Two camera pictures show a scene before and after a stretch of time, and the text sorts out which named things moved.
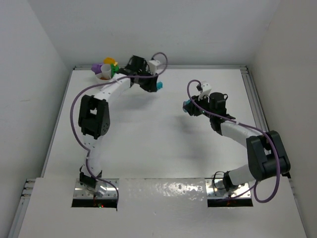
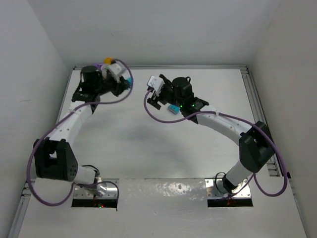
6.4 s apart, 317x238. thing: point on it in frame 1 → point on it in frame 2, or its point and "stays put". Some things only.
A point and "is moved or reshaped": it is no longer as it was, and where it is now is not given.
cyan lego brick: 184,103 is moved or reshaped
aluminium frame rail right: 254,101 stays put
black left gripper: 150,86 → 119,87
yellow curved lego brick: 109,60 stays put
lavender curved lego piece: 96,68 stays put
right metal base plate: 215,188 stays put
